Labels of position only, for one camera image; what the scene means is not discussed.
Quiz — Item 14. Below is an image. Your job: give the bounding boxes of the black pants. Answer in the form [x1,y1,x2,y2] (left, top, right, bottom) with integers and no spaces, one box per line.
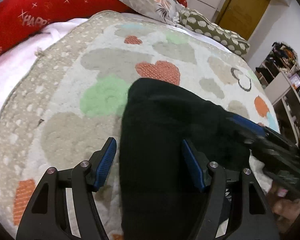
[119,78,250,239]

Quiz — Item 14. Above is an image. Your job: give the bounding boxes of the person's hand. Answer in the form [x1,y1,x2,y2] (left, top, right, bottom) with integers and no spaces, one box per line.
[269,185,300,222]

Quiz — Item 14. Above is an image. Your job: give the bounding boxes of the white cluttered shelf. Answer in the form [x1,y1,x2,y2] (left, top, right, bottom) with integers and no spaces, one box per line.
[255,42,300,145]

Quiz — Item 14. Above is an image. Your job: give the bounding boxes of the olive white spotted pillow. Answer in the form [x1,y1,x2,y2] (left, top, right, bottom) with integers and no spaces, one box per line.
[179,8,250,57]

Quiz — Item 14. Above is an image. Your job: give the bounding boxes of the heart pattern quilt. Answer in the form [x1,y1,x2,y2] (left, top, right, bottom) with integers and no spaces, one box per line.
[0,11,279,237]

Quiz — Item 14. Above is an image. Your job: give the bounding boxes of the wooden door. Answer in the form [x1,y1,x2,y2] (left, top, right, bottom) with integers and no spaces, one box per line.
[215,0,270,40]

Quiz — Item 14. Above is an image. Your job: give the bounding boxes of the white pink bed sheet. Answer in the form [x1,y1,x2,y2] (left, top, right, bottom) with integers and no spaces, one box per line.
[0,18,87,111]

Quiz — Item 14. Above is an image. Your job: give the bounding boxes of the long red bolster pillow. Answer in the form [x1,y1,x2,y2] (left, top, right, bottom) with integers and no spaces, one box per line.
[0,0,131,55]

